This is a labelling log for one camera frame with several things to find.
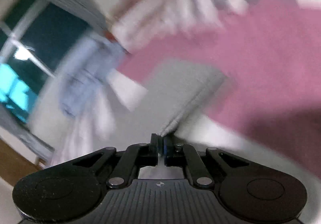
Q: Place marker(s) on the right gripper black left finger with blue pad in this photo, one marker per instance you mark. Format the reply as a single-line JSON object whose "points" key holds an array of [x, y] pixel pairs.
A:
{"points": [[69, 191]]}

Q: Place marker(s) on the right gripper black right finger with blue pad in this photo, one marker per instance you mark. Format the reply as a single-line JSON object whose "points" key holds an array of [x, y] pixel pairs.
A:
{"points": [[250, 191]]}

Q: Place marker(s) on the grey pants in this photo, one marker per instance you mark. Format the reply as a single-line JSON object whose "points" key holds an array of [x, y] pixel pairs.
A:
{"points": [[123, 112]]}

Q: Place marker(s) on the brown wooden door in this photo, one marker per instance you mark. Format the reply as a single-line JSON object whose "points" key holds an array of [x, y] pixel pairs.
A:
{"points": [[13, 166]]}

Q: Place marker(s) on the grey left curtain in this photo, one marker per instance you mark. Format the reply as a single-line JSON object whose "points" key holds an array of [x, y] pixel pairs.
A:
{"points": [[22, 141]]}

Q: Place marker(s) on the folded light blue duvet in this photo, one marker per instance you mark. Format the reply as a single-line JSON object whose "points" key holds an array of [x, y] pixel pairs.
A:
{"points": [[91, 62]]}

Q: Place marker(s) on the folded white pink blanket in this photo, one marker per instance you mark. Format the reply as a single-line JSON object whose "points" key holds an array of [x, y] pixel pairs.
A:
{"points": [[145, 20]]}

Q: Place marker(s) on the window with white frame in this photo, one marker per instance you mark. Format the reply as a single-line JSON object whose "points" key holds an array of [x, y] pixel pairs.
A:
{"points": [[35, 37]]}

